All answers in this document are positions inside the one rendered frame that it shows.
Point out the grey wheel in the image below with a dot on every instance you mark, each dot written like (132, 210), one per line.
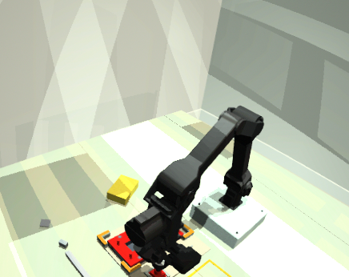
(159, 266)

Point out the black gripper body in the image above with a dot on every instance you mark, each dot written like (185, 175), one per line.
(182, 258)

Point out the yellow rectangular block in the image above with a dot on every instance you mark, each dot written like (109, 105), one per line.
(122, 189)

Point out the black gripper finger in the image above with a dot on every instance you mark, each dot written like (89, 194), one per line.
(167, 262)

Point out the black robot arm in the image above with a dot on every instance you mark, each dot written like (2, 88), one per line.
(179, 182)

